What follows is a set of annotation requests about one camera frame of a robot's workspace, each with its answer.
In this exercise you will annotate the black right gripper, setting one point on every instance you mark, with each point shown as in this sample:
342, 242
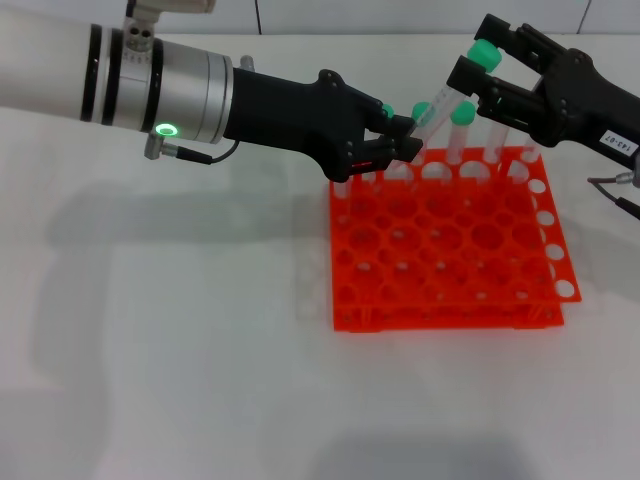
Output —
585, 105

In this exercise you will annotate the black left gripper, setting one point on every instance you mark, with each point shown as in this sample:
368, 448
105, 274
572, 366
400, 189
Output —
295, 120

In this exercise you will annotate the clear test tube green cap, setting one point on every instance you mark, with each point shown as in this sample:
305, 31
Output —
343, 200
494, 145
531, 150
462, 115
484, 54
421, 107
388, 110

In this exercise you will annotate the orange plastic test tube rack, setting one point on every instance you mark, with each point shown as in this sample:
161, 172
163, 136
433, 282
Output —
440, 250

